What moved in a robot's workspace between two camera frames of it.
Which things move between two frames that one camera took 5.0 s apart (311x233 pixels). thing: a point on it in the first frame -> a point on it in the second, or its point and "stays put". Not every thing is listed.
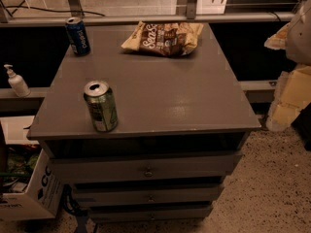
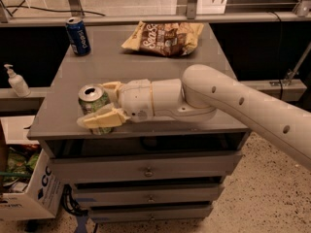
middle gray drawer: (148, 195) stays put
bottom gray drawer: (150, 214) stays put
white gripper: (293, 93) -> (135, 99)
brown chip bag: (175, 39) stays put
